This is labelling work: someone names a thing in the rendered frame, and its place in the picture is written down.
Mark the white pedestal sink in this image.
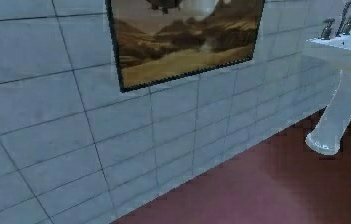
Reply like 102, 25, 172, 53
304, 31, 351, 156

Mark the grey sink faucet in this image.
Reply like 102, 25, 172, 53
320, 0, 351, 41

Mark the brown landscape framed picture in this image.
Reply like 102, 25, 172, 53
104, 0, 266, 94

